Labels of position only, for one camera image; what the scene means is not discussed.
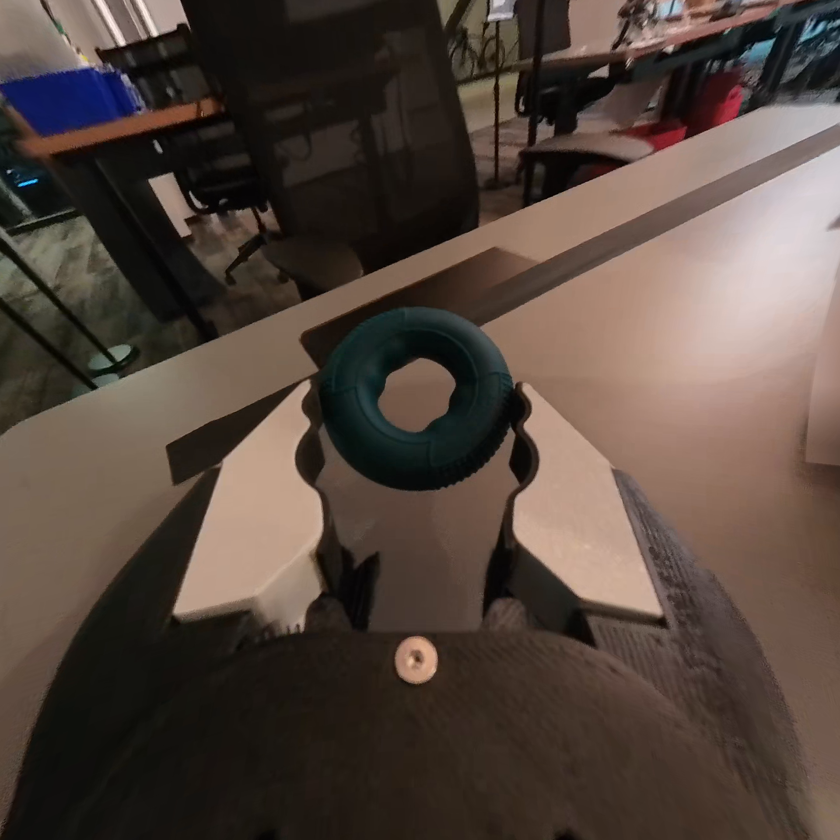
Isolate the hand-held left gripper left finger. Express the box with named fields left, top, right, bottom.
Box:
left=171, top=381, right=339, bottom=627

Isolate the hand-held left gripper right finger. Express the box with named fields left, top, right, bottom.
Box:
left=489, top=381, right=666, bottom=632

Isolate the black rubber tire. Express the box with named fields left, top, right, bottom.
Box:
left=318, top=307, right=514, bottom=492

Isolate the black armrest office chair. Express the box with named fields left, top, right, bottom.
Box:
left=95, top=23, right=283, bottom=286

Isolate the black mesh office chair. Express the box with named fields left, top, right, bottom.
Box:
left=180, top=0, right=480, bottom=299

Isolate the grey office chair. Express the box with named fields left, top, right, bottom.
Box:
left=518, top=131, right=657, bottom=207

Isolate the wooden desk with black legs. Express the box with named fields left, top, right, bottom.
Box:
left=10, top=98, right=224, bottom=342

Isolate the sign stand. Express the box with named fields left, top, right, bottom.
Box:
left=486, top=0, right=522, bottom=191

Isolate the red chair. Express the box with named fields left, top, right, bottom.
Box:
left=617, top=64, right=747, bottom=147

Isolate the blue plastic bin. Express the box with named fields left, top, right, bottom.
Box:
left=0, top=67, right=144, bottom=137

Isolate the wooden table with dark legs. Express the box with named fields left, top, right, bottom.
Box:
left=515, top=0, right=840, bottom=148

